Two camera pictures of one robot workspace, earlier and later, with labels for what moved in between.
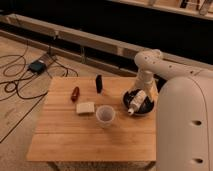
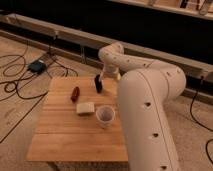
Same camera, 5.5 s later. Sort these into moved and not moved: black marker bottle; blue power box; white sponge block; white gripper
Moved: white gripper
Not moved: white sponge block; black marker bottle; blue power box
